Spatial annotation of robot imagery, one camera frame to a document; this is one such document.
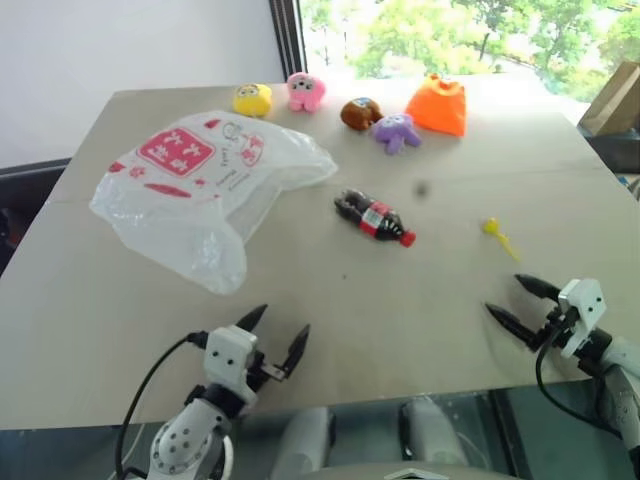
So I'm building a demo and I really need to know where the small cola bottle red cap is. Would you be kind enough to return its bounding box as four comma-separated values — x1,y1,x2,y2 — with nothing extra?
333,188,418,250

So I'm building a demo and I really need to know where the orange plush toy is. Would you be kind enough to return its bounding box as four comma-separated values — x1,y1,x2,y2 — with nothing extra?
405,73,469,138

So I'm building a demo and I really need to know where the dark crate beside table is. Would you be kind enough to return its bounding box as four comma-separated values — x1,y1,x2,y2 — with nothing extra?
589,128,640,201

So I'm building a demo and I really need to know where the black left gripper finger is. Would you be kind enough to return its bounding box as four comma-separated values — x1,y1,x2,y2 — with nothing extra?
278,323,312,384
236,304,270,332

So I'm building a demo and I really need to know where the grey rounded robot leg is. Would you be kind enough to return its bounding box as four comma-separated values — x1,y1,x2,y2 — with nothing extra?
269,406,337,480
398,396,470,474

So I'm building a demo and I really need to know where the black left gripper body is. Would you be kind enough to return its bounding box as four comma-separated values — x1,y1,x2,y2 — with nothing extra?
245,348,287,394

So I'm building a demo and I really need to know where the brown cardboard box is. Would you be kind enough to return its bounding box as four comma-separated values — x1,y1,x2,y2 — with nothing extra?
578,60,640,137

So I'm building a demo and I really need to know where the dark window frame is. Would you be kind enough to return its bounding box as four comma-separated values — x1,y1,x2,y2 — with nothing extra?
268,0,309,82

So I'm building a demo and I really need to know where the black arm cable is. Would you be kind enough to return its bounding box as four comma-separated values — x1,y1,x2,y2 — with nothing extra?
535,308,624,438
114,330,209,480

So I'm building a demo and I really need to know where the yellow plush toy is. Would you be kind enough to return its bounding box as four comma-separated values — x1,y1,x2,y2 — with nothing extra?
232,83,274,118

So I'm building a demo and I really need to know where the brown plush toy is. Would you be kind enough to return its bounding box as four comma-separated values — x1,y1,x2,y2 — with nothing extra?
340,96,384,132

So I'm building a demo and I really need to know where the purple plush toy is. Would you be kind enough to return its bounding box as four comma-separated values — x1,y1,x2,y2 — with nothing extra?
371,113,422,156

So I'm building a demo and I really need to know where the white red-printed plastic bag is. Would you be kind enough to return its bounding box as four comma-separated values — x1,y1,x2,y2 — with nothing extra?
88,110,339,296

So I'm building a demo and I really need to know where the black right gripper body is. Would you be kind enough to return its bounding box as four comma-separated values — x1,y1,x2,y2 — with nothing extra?
530,303,577,352

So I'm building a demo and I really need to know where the small yellow plastic peg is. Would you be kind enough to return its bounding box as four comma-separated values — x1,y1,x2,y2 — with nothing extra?
482,217,522,263

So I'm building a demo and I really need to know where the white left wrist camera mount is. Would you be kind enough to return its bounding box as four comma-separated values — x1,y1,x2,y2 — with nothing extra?
203,324,260,404

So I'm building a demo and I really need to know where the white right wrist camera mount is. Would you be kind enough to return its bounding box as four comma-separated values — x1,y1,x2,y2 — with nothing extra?
556,278,608,359

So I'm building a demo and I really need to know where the pink plush toy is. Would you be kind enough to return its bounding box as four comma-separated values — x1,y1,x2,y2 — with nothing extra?
286,72,329,114

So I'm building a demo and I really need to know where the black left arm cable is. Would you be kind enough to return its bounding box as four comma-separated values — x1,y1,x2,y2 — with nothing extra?
114,330,209,480

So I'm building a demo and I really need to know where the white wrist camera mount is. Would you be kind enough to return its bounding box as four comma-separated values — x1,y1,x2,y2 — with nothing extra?
556,278,608,359
203,324,260,404

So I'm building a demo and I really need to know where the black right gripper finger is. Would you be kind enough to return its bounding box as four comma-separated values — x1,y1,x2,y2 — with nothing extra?
484,301,542,346
514,273,562,303

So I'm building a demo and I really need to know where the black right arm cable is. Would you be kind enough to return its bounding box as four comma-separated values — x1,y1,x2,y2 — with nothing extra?
535,308,624,438

